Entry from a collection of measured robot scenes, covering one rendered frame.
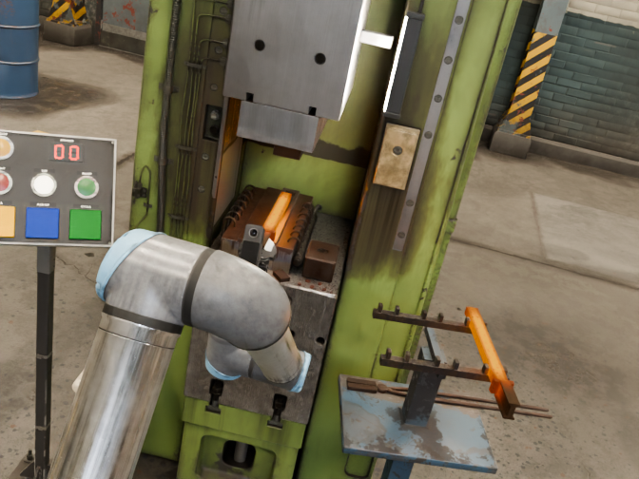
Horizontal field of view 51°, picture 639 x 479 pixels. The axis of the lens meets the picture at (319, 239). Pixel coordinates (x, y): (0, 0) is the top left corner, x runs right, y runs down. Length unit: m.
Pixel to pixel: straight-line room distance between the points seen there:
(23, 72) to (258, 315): 5.44
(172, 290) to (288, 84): 0.87
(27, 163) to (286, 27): 0.72
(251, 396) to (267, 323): 1.07
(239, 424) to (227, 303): 1.20
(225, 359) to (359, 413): 0.48
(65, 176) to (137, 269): 0.88
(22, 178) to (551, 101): 6.46
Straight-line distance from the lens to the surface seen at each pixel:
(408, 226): 1.93
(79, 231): 1.78
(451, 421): 1.92
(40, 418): 2.29
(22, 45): 6.21
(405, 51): 1.76
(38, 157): 1.81
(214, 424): 2.13
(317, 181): 2.25
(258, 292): 0.95
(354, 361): 2.15
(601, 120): 7.77
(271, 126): 1.72
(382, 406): 1.89
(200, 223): 2.02
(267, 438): 2.12
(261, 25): 1.68
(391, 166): 1.84
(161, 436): 2.49
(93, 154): 1.82
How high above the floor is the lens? 1.79
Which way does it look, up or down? 25 degrees down
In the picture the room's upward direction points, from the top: 12 degrees clockwise
